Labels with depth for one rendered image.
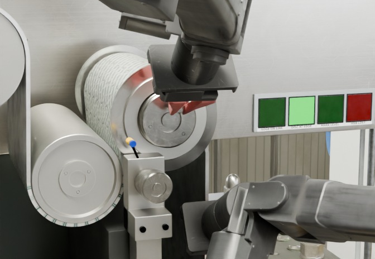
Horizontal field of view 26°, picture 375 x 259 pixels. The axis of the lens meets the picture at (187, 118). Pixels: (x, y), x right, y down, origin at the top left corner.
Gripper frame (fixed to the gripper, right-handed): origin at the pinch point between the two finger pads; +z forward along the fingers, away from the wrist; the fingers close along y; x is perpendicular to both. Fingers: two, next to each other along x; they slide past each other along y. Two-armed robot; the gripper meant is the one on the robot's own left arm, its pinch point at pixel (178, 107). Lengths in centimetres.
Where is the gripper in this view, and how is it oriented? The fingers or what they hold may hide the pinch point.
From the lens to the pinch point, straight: 104.1
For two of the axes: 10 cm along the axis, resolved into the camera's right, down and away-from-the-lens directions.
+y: 9.6, -0.4, 2.8
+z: -2.1, 5.3, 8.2
